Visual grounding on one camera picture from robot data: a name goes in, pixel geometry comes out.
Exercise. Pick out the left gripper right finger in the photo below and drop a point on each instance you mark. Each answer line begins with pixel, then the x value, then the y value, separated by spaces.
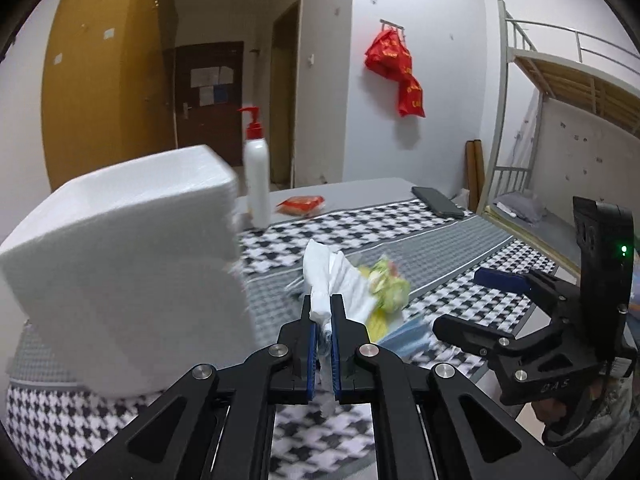
pixel 351 382

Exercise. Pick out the blue surgical face mask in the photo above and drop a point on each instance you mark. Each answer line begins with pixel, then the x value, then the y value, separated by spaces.
pixel 409 339

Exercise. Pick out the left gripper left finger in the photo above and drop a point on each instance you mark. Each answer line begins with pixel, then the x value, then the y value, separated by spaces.
pixel 296 376

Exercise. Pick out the yellow green plastic bag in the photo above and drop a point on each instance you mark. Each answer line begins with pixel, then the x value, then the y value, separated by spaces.
pixel 391 293

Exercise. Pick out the wooden wardrobe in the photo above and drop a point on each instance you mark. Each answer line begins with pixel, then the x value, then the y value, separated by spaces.
pixel 107 85

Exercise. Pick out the right hand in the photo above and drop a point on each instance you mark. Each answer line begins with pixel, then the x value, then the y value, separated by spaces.
pixel 550 411

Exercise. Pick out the white tissue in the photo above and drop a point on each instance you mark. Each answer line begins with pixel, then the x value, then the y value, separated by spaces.
pixel 328 273

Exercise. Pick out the dark brown entrance door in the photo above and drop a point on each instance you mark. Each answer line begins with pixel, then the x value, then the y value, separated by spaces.
pixel 208 96

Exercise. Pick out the white styrofoam box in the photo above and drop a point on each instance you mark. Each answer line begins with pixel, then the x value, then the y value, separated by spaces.
pixel 132 274

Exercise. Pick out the white red pump bottle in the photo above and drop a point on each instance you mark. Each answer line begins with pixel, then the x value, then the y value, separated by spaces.
pixel 257 170

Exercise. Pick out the red hanging bag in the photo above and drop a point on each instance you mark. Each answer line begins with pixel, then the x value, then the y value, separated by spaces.
pixel 388 57

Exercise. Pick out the red snack packet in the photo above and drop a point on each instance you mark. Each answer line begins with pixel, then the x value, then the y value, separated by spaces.
pixel 301 206

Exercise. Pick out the black smartphone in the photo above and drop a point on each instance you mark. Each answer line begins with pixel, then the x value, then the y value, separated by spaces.
pixel 437 202

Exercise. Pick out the metal bunk bed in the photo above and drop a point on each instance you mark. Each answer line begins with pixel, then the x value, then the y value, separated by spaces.
pixel 580 138

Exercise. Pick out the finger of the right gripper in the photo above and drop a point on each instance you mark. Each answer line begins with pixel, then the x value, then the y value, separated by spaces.
pixel 470 337
pixel 513 283

